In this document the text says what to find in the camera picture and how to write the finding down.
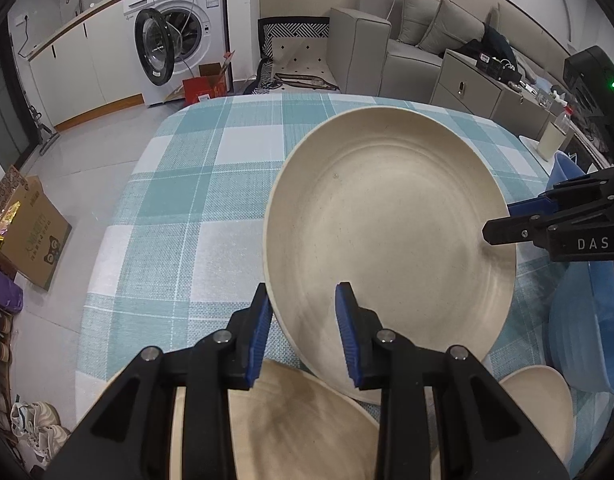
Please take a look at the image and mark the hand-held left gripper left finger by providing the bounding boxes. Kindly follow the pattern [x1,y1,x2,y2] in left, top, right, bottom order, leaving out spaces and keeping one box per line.
[42,282,274,480]

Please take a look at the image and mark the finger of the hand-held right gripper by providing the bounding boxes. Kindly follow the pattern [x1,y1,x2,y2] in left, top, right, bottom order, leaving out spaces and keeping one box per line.
[507,166,614,218]
[482,196,614,250]

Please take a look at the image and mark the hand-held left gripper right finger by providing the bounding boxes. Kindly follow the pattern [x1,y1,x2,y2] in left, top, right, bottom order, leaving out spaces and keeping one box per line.
[335,282,570,480]

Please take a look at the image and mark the large beige plate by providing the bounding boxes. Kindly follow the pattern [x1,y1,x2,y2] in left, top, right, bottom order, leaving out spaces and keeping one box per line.
[263,106,519,405]
[497,365,575,467]
[169,359,383,480]

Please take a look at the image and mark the blue bowl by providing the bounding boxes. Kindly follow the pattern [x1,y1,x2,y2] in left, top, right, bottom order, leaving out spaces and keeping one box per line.
[547,152,614,395]

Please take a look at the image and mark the clear plastic bottle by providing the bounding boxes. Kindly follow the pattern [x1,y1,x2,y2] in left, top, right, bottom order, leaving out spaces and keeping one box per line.
[554,105,579,137]

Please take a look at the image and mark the grey white coffee table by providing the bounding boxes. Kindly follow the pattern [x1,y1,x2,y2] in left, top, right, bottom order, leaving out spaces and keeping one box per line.
[518,133,552,163]

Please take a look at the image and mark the beige tumbler cup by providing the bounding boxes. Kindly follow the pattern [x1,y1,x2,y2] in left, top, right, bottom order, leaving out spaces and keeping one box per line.
[537,121,568,162]

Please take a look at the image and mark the black box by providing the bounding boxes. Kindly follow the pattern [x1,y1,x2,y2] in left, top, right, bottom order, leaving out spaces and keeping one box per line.
[476,51,524,84]

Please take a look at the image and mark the dark jacket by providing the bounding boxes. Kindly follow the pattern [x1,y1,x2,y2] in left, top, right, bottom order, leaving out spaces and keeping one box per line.
[457,25,519,68]

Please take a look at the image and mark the grey drawer cabinet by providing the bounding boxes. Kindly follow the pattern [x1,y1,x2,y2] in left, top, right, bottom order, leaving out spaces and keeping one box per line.
[429,49,569,142]

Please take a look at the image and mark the grey sofa cushion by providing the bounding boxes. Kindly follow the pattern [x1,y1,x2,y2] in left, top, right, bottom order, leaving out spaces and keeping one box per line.
[418,0,489,57]
[397,0,444,47]

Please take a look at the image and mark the teal checked tablecloth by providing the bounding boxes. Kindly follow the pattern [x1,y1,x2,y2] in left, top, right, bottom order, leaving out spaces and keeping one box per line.
[77,91,613,480]

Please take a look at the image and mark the grey sofa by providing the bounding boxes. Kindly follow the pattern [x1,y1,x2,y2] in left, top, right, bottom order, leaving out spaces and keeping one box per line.
[328,0,540,111]

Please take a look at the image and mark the pair of light sneakers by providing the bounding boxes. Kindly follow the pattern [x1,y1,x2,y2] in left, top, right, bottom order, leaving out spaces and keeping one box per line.
[9,399,72,463]

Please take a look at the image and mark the brown cardboard box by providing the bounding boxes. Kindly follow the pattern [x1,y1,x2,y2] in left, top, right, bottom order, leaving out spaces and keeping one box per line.
[0,175,74,292]

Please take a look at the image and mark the purple bag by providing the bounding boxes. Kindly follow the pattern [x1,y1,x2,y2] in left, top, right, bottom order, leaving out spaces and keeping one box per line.
[0,264,24,312]

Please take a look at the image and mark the red cardboard box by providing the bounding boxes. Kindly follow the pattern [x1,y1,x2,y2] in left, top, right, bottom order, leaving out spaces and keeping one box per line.
[181,62,234,107]

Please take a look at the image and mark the white kitchen counter cabinet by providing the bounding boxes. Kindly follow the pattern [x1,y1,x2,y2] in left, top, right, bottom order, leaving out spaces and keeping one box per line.
[27,0,148,131]

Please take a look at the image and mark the white washing machine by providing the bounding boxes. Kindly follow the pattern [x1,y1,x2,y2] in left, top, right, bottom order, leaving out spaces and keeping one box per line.
[123,0,231,107]

